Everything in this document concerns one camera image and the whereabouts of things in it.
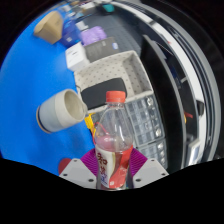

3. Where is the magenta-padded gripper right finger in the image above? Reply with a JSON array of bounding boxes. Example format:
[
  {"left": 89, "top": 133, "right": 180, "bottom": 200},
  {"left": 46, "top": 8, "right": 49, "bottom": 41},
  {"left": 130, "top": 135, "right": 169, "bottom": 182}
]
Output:
[{"left": 127, "top": 147, "right": 169, "bottom": 190}]

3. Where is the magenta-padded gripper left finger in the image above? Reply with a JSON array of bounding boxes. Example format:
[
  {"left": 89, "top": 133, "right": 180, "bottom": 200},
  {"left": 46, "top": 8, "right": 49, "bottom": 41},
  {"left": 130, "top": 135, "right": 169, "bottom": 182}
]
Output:
[{"left": 59, "top": 148, "right": 100, "bottom": 190}]

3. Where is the clear red-capped drink bottle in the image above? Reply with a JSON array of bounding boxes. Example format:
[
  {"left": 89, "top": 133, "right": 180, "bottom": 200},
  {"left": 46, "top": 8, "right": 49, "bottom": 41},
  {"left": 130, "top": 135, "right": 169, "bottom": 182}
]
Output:
[{"left": 93, "top": 90, "right": 135, "bottom": 191}]

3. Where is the flat round red coaster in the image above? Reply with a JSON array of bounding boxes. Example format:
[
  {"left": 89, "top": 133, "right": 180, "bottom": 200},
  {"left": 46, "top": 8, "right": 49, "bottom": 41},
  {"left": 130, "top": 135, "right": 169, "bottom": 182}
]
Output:
[{"left": 58, "top": 157, "right": 73, "bottom": 176}]

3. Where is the clear compartment organizer box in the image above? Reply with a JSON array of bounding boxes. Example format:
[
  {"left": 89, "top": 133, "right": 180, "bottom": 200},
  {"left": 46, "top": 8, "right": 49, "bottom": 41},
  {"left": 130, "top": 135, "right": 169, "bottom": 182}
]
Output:
[{"left": 123, "top": 94, "right": 169, "bottom": 168}]

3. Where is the beige ceramic cup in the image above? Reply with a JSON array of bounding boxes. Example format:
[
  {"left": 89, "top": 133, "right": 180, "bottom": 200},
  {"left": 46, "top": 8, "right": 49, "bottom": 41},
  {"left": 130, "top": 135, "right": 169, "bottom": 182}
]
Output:
[{"left": 35, "top": 88, "right": 89, "bottom": 135}]

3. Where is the black pouch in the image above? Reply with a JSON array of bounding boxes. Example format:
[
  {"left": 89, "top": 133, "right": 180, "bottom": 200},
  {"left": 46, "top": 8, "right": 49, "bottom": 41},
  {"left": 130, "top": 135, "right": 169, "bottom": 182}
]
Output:
[{"left": 80, "top": 77, "right": 128, "bottom": 111}]

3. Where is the white dotted storage tray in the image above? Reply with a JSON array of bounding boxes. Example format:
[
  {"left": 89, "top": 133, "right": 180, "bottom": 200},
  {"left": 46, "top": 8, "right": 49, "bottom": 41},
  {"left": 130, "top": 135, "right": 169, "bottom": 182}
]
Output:
[{"left": 73, "top": 50, "right": 155, "bottom": 115}]

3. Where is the white small box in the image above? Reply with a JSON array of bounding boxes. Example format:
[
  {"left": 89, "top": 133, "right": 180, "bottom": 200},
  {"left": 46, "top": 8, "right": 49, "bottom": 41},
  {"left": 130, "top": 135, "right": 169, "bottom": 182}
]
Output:
[{"left": 64, "top": 41, "right": 90, "bottom": 72}]

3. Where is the purple plastic bag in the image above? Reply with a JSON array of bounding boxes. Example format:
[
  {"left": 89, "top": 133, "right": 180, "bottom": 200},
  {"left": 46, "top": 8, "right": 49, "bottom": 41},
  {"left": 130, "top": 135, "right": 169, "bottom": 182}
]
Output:
[{"left": 79, "top": 25, "right": 108, "bottom": 46}]

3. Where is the blue packaging box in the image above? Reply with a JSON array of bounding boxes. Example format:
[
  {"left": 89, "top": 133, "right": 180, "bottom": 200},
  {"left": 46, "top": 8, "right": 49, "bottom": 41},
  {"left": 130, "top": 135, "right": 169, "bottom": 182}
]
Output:
[{"left": 59, "top": 18, "right": 83, "bottom": 48}]

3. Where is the brown cardboard box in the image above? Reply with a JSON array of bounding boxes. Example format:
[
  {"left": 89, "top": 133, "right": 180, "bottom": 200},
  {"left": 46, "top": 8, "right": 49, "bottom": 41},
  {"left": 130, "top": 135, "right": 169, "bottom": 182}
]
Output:
[{"left": 33, "top": 10, "right": 65, "bottom": 45}]

